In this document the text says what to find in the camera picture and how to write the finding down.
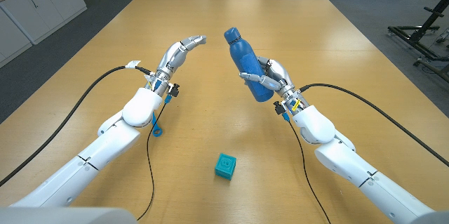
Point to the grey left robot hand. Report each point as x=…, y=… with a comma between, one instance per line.
x=173, y=59

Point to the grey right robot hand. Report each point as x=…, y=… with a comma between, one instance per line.
x=282, y=76

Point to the blue metal bottle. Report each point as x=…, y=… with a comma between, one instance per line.
x=245, y=59

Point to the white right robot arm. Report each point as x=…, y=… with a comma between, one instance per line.
x=336, y=161

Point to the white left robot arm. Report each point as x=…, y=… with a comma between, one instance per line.
x=115, y=139

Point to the teal cube block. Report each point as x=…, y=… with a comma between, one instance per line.
x=225, y=166

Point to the white low cabinet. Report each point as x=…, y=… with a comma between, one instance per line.
x=35, y=10

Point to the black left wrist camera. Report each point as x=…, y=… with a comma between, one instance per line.
x=174, y=90

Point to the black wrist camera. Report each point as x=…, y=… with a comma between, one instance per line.
x=279, y=107
x=174, y=90

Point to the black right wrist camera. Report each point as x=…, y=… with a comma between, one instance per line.
x=279, y=107

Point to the black metal stand frame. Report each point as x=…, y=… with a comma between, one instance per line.
x=417, y=36

